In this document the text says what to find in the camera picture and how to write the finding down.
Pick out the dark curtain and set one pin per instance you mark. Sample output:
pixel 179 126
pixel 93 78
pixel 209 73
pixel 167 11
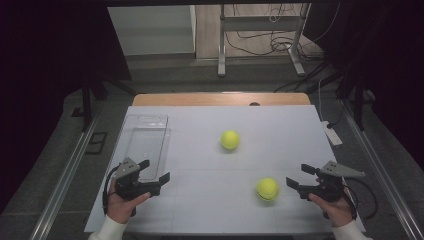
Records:
pixel 393 66
pixel 43 66

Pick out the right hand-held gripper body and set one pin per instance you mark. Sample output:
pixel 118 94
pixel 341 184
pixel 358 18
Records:
pixel 328 188

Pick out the white table board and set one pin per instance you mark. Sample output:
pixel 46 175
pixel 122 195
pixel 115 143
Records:
pixel 233 206

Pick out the wooden table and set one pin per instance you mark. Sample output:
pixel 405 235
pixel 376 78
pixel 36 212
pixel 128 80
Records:
pixel 200 99

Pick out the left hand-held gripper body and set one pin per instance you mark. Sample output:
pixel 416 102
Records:
pixel 128 185

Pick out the white cabinet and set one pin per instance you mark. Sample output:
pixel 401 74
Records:
pixel 150 30

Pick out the person's right hand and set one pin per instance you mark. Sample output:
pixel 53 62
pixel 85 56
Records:
pixel 338 211

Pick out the black metal stand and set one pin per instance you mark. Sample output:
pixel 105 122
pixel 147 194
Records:
pixel 359 106
pixel 86 100

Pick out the black floor frame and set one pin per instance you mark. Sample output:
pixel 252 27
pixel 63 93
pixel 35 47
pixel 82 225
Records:
pixel 96 143

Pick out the white metal desk frame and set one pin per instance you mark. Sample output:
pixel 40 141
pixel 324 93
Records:
pixel 221 50

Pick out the white power strip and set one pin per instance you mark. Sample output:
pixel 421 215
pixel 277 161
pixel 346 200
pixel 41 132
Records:
pixel 331 133

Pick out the person's left hand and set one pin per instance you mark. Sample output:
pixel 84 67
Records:
pixel 121 208

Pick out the aluminium floor rail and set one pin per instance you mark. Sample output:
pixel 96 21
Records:
pixel 383 176
pixel 63 181

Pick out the yellow tennis ball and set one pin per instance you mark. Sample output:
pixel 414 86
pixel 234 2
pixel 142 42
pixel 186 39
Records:
pixel 230 139
pixel 267 189

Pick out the clear plastic container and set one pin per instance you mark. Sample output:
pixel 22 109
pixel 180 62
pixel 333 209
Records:
pixel 146 140

